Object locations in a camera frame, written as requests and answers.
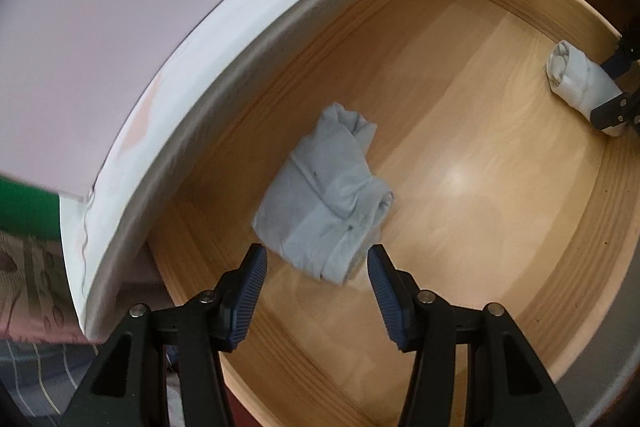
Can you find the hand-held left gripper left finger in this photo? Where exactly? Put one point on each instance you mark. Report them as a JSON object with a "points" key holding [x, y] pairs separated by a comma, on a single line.
{"points": [[247, 297]]}

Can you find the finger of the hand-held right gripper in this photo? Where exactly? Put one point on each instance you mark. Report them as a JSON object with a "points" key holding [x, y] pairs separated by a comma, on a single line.
{"points": [[617, 112], [620, 64]]}

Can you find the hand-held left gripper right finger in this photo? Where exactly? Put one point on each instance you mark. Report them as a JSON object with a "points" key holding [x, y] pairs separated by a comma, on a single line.
{"points": [[387, 297]]}

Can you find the pale grey underwear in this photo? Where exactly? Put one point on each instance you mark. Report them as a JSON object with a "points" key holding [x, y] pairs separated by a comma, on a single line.
{"points": [[580, 82]]}

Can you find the wooden drawer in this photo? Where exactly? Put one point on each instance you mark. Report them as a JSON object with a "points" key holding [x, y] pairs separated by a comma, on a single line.
{"points": [[475, 207]]}

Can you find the white storage box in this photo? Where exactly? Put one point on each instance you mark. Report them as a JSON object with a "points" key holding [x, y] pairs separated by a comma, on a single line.
{"points": [[125, 32]]}

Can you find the grey plaid cloth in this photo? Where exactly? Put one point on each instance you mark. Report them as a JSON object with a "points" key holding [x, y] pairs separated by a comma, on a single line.
{"points": [[45, 377]]}

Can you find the pink floral curtain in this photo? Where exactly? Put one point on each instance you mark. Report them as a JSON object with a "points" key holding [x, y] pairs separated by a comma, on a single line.
{"points": [[30, 287]]}

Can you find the green foam mat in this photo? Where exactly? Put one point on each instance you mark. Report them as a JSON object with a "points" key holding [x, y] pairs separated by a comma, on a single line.
{"points": [[25, 212]]}

